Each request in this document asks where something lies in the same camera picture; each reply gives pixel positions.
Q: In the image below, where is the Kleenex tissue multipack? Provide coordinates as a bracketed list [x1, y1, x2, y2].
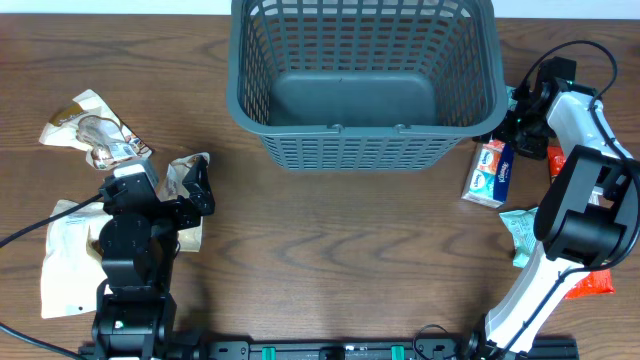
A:
[461, 140, 514, 208]

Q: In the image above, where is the teal wipes packet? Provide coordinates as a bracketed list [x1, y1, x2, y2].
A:
[499, 208, 538, 268]

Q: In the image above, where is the orange spaghetti package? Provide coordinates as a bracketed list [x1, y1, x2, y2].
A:
[547, 146, 616, 300]

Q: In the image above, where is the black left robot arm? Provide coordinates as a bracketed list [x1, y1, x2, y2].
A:
[81, 156, 215, 359]

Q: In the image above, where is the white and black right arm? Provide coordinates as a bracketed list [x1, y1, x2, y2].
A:
[468, 56, 639, 359]

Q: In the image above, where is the beige snack pouch under gripper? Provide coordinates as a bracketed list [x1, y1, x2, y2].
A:
[155, 152, 211, 253]

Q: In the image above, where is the beige snack pouch with window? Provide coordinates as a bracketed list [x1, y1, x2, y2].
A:
[39, 89, 153, 171]

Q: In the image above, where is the white resealable pouch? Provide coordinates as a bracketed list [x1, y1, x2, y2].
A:
[40, 202, 112, 319]

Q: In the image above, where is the grey plastic laundry basket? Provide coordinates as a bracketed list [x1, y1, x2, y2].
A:
[226, 0, 507, 171]

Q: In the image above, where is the black mounting rail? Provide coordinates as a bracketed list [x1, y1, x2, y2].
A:
[162, 337, 580, 360]

